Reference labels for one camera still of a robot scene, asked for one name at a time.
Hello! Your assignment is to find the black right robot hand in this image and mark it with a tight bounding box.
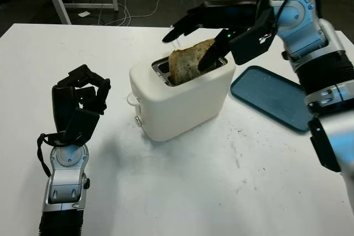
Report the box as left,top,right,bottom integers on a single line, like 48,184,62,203
162,1,258,73

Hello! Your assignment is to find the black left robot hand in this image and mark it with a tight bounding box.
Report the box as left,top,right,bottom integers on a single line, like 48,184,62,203
51,64,111,146

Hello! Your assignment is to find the toasted bread slice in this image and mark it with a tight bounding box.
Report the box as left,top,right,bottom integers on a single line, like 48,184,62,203
168,38,218,86

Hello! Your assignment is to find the white two-slot toaster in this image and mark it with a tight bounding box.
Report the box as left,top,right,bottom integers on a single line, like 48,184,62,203
126,55,236,143

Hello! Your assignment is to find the teal plastic tray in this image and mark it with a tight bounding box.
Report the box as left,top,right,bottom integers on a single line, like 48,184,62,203
230,65,312,133

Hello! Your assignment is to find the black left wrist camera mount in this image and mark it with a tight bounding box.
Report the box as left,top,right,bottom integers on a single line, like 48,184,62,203
65,108,101,146

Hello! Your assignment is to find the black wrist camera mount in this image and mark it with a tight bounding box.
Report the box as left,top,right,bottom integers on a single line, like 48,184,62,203
65,108,101,146
228,8,277,66

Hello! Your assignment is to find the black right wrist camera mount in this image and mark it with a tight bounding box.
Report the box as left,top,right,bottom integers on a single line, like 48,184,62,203
228,8,277,66

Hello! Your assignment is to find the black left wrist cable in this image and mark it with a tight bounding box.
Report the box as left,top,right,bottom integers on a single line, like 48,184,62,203
37,133,54,177

